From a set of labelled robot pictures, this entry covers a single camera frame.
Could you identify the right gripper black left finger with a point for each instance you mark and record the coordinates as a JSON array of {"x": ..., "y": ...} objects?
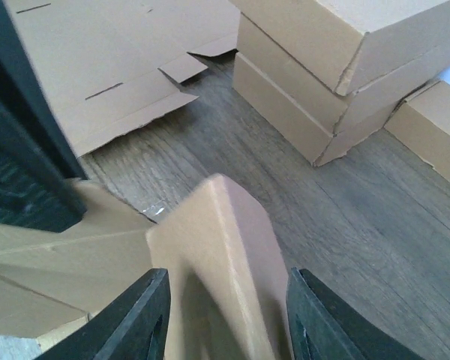
[{"x": 133, "y": 326}]

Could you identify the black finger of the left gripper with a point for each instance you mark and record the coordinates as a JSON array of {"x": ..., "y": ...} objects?
[{"x": 36, "y": 161}]

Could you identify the large folded cardboard box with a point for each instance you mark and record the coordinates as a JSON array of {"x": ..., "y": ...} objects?
[{"x": 348, "y": 44}]

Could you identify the large flat cardboard blank front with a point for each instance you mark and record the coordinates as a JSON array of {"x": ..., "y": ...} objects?
[{"x": 107, "y": 68}]

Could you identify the small folded cardboard box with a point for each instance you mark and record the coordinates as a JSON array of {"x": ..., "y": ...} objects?
[{"x": 422, "y": 124}]

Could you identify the small cardboard box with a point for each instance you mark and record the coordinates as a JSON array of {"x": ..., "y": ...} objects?
[
  {"x": 422, "y": 124},
  {"x": 227, "y": 276}
]

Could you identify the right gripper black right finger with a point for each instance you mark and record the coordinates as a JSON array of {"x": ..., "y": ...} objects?
[{"x": 324, "y": 326}]

